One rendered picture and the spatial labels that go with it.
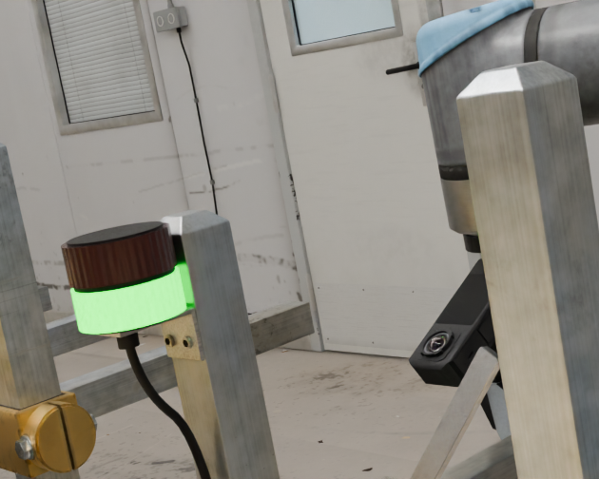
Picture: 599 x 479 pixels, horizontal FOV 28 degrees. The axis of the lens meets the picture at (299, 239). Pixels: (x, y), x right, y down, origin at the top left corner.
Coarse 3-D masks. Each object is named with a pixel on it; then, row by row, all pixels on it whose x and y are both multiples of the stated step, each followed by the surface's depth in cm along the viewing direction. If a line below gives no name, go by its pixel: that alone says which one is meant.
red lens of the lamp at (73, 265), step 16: (128, 240) 62; (144, 240) 63; (160, 240) 63; (64, 256) 64; (80, 256) 63; (96, 256) 62; (112, 256) 62; (128, 256) 62; (144, 256) 63; (160, 256) 63; (80, 272) 63; (96, 272) 62; (112, 272) 62; (128, 272) 62; (144, 272) 63; (160, 272) 63; (80, 288) 63
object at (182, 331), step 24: (72, 240) 65; (96, 240) 63; (96, 288) 63; (120, 288) 63; (192, 312) 66; (120, 336) 63; (168, 336) 68; (192, 336) 67; (144, 384) 66; (168, 408) 67; (192, 432) 68
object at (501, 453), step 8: (504, 440) 94; (488, 448) 93; (496, 448) 92; (504, 448) 92; (512, 448) 92; (472, 456) 92; (480, 456) 91; (488, 456) 91; (496, 456) 91; (504, 456) 90; (512, 456) 90; (456, 464) 91; (464, 464) 90; (472, 464) 90; (480, 464) 90; (488, 464) 89; (496, 464) 89; (504, 464) 90; (512, 464) 90; (448, 472) 89; (456, 472) 89; (464, 472) 89; (472, 472) 88; (480, 472) 88; (488, 472) 89; (496, 472) 89; (504, 472) 90; (512, 472) 90
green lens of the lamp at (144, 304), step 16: (176, 272) 65; (128, 288) 62; (144, 288) 63; (160, 288) 63; (176, 288) 64; (80, 304) 64; (96, 304) 63; (112, 304) 63; (128, 304) 63; (144, 304) 63; (160, 304) 63; (176, 304) 64; (80, 320) 64; (96, 320) 63; (112, 320) 63; (128, 320) 63; (144, 320) 63; (160, 320) 63
